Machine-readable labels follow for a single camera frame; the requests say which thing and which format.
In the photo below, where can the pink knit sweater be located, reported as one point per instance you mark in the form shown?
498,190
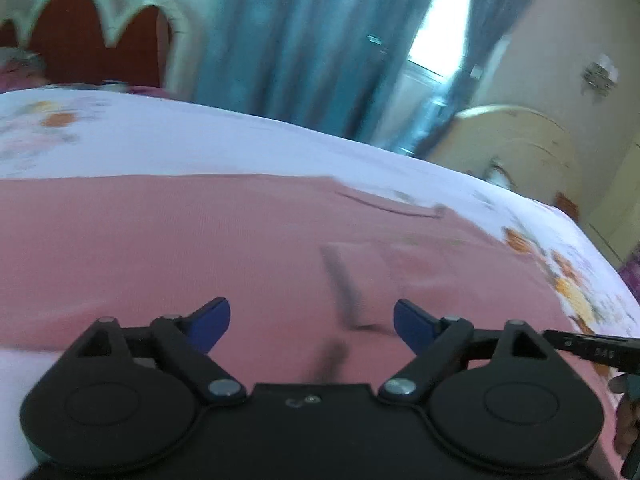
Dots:
200,240

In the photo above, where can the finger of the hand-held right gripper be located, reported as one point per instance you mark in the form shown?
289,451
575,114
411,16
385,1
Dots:
590,347

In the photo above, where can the window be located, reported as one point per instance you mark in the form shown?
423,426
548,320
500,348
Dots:
442,25

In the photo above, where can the person's right hand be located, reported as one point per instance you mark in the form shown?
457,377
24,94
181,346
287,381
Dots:
627,425

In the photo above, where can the cream wooden headboard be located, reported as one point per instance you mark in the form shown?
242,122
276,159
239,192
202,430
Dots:
520,145

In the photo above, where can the cream wardrobe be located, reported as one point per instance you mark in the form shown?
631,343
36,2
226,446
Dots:
620,200

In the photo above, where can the pink pillow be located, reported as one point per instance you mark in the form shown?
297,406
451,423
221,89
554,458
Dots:
20,67

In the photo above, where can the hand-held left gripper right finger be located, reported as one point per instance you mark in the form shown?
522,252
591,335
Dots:
411,322

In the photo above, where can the teal patterned curtain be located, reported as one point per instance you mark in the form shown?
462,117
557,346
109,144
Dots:
300,40

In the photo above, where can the brown patterned pillow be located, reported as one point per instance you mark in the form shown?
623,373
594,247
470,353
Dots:
566,204

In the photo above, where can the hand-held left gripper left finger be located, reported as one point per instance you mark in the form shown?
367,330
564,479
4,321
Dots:
212,317

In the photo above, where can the grey-blue curtain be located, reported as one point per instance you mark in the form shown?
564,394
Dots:
487,15

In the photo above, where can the red headboard with white frame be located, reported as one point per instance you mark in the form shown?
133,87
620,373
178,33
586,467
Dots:
75,35

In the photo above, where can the white floral bed sheet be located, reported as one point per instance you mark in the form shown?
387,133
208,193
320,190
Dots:
210,140

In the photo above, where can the silver wall ornament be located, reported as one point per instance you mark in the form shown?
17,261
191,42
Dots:
601,74

